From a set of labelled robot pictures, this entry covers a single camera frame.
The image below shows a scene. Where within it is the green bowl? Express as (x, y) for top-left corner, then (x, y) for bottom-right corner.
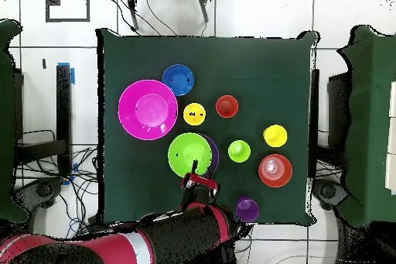
(167, 132), (213, 178)

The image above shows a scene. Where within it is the purple bowl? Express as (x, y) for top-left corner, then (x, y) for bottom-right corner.
(197, 133), (220, 176)

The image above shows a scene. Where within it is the green cup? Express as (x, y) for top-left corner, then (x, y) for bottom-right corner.
(227, 139), (252, 163)

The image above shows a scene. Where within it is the yellow ribbed cup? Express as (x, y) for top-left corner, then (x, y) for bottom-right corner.
(183, 102), (207, 127)

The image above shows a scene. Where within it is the purple cup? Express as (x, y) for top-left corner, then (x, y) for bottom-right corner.
(236, 195), (260, 224)

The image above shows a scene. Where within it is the orange cup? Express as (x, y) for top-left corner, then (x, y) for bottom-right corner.
(215, 94), (240, 119)

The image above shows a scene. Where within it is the orange bowl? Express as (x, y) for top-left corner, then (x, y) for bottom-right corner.
(258, 153), (294, 189)

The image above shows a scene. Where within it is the tall yellow cup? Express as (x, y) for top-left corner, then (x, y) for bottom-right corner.
(262, 124), (288, 149)

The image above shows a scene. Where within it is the pink bowl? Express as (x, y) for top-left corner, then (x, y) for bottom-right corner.
(118, 79), (179, 141)

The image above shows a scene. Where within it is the blue bowl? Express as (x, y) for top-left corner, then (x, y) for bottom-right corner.
(162, 63), (195, 97)

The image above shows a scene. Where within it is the dark green tablecloth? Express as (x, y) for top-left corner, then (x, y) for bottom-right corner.
(96, 27), (319, 226)

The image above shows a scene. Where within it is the black metal stand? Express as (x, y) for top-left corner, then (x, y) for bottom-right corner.
(13, 63), (73, 178)

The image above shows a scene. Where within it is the blue tape strip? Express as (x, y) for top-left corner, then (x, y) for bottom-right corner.
(56, 61), (76, 85)

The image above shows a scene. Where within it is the neighbouring green-clothed table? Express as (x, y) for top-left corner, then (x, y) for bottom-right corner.
(0, 19), (30, 225)
(335, 24), (396, 228)

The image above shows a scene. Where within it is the grey robot pedestal leg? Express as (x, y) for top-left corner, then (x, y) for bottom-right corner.
(310, 180), (349, 212)
(13, 177), (64, 211)

